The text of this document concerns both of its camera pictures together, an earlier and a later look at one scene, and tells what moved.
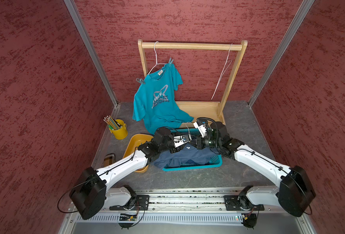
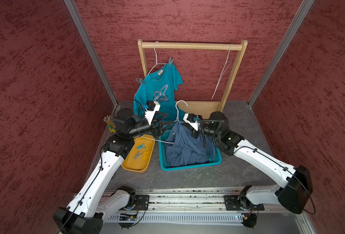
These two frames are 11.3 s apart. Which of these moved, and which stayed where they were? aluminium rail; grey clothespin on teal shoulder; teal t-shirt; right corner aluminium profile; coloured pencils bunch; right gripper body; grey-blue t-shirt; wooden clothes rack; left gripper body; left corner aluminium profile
Moved: right gripper body; left gripper body; grey-blue t-shirt
Stayed: grey clothespin on teal shoulder; right corner aluminium profile; coloured pencils bunch; teal t-shirt; aluminium rail; wooden clothes rack; left corner aluminium profile
